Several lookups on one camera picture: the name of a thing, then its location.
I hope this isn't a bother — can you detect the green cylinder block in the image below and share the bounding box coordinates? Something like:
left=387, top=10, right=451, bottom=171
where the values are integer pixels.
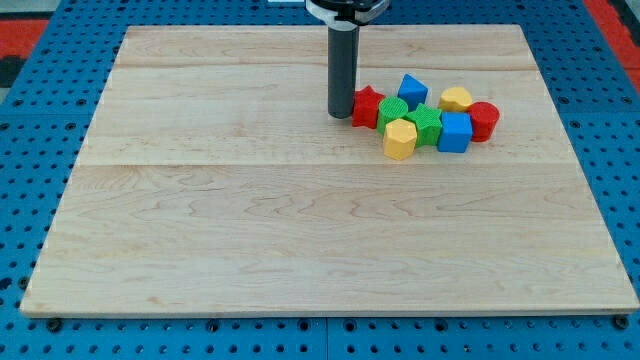
left=376, top=97, right=409, bottom=134

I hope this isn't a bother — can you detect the green star block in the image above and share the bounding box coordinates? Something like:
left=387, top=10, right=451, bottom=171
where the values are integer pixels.
left=405, top=103, right=443, bottom=148

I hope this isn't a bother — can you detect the blue triangle block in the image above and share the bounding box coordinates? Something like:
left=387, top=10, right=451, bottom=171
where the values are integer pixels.
left=397, top=74, right=429, bottom=111

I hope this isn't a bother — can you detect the red star block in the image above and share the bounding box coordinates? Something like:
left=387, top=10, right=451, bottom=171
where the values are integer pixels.
left=352, top=85, right=385, bottom=129

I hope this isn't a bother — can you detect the yellow hexagon block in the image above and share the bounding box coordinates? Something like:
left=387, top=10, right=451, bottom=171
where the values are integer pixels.
left=383, top=119, right=417, bottom=160

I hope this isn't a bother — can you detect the light wooden board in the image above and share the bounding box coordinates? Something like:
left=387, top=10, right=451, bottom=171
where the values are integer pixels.
left=20, top=25, right=639, bottom=319

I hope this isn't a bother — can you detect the blue cube block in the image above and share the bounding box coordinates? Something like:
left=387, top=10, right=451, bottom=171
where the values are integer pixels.
left=437, top=112, right=473, bottom=153

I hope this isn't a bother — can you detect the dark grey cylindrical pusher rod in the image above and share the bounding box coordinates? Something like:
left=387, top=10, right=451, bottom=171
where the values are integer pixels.
left=327, top=28, right=359, bottom=119

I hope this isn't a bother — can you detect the red cylinder block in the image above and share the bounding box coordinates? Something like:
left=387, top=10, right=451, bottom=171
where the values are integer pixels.
left=467, top=101, right=500, bottom=142

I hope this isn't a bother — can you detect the white and black robot flange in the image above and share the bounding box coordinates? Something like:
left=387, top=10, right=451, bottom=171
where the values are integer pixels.
left=305, top=0, right=391, bottom=26

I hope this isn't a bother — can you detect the yellow heart block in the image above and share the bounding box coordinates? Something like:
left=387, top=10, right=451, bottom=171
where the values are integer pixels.
left=438, top=86, right=473, bottom=112

